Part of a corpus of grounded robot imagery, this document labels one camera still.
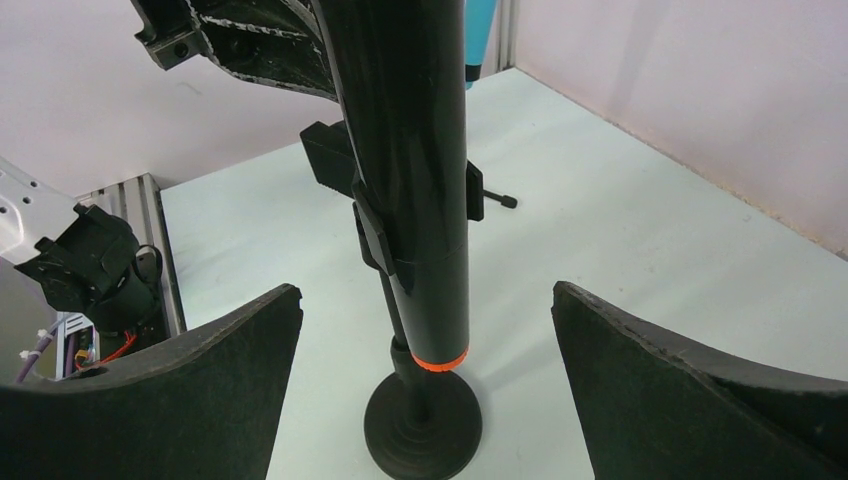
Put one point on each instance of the black round-base microphone stand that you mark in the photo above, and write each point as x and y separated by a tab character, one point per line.
417	424

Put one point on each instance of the black microphone orange tip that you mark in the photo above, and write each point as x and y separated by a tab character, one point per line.
398	69

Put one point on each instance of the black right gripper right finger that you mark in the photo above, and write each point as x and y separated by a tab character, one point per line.
654	404

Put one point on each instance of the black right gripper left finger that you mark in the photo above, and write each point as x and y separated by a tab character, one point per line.
205	404

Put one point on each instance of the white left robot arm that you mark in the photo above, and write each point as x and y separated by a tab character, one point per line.
85	258

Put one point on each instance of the small black tripod microphone stand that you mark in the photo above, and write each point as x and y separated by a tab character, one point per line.
504	200

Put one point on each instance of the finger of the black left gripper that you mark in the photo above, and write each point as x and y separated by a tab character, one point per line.
267	42

